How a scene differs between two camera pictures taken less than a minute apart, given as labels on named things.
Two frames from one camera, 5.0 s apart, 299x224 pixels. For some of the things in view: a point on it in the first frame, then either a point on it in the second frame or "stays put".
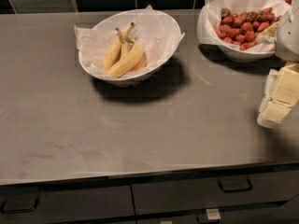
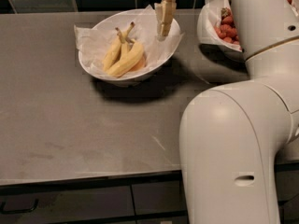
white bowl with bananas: (129, 45) stays put
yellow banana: (114, 50) stays put
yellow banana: (128, 61) stays put
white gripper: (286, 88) -> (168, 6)
